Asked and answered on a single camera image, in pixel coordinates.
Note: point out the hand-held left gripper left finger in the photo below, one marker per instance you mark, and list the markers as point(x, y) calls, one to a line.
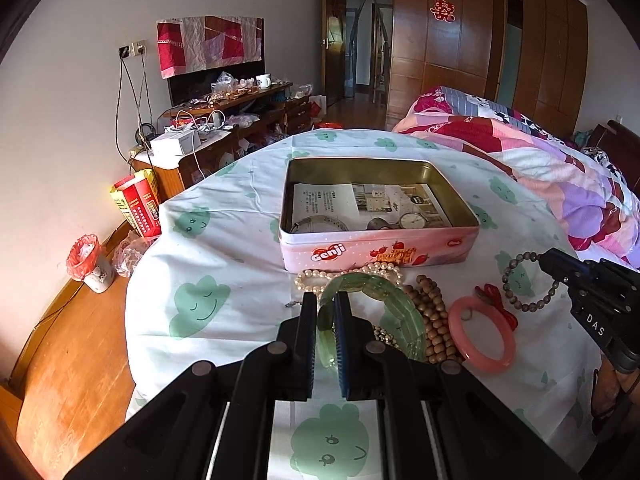
point(311, 345)

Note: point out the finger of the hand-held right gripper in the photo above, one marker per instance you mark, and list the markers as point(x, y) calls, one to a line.
point(560, 265)

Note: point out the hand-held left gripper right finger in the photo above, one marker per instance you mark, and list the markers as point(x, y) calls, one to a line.
point(343, 355)

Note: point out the pink tin box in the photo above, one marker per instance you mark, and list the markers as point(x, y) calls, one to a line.
point(350, 252)

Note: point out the pink bangle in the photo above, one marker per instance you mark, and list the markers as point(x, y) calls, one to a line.
point(456, 334)

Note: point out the person's right hand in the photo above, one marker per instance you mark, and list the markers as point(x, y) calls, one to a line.
point(607, 390)

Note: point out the pink patchwork quilt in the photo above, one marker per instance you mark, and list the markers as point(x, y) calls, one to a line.
point(550, 160)

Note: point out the dark wooden headboard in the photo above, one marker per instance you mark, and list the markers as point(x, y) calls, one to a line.
point(617, 145)

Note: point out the printed paper leaflet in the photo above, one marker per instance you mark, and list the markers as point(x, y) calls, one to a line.
point(325, 200)

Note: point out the clear plastic bag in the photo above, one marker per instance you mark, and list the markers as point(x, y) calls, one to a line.
point(130, 255)

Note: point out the wooden television cabinet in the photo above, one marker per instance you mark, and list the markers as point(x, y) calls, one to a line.
point(210, 160)

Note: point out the red yellow carton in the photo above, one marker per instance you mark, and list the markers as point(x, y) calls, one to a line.
point(142, 205)

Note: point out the brown wooden wardrobe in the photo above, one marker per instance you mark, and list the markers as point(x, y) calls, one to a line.
point(450, 60)

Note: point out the bin with red liner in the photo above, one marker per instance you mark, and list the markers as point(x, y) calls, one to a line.
point(90, 265)

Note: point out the white paper bag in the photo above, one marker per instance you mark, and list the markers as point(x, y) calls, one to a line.
point(318, 106)

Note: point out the white cardboard box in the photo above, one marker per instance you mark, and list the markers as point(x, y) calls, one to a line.
point(175, 142)

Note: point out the white mug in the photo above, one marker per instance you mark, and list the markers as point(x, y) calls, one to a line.
point(262, 81)

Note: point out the red paper decoration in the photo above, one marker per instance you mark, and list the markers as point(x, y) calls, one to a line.
point(443, 9)

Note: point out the black television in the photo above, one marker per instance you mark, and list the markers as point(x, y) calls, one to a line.
point(200, 85)

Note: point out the brown wooden door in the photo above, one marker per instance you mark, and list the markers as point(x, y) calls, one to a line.
point(334, 35)

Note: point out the red white patchwork cloth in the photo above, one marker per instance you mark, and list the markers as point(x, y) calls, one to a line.
point(210, 42)

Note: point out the wall power outlet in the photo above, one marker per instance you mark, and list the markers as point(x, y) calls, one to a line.
point(132, 49)

